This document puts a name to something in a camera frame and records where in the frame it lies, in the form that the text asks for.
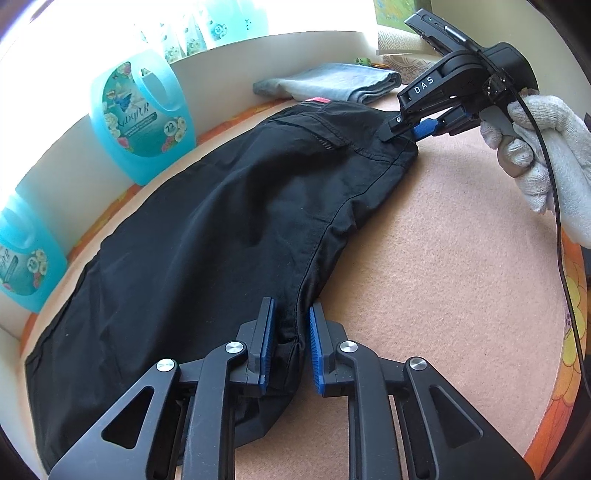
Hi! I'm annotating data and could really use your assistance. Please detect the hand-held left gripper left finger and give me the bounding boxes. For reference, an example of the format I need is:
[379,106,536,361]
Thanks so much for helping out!
[48,296,278,480]

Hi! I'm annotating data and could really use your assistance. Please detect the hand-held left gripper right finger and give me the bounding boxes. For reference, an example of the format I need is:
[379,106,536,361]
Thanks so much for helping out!
[308,302,536,480]

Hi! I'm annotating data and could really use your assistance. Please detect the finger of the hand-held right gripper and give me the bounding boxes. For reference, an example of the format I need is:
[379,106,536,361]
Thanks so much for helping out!
[379,114,445,143]

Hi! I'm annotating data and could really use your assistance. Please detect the black pants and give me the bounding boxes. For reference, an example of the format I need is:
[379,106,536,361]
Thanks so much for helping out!
[23,98,420,464]

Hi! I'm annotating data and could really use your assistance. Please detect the person's right hand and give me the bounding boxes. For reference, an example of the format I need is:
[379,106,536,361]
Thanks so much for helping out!
[479,92,591,243]

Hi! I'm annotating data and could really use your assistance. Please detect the patterned beige cloth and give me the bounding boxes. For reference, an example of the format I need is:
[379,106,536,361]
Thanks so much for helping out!
[376,25,437,86]

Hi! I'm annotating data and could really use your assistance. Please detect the yellow blue printed cloth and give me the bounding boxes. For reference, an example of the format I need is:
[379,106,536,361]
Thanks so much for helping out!
[374,0,419,25]

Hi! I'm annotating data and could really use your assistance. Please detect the folded light blue jeans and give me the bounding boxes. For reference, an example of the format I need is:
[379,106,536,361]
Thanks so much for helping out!
[253,62,402,104]

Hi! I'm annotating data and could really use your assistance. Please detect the pink felt mat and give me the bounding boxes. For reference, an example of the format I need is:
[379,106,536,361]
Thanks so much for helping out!
[21,92,583,480]

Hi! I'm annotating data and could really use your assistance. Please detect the blue detergent bottle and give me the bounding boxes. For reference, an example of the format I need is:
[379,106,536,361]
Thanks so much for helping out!
[89,59,197,186]
[0,187,69,313]

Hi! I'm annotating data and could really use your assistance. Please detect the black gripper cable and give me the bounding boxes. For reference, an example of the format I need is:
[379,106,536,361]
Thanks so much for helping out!
[443,25,589,365]

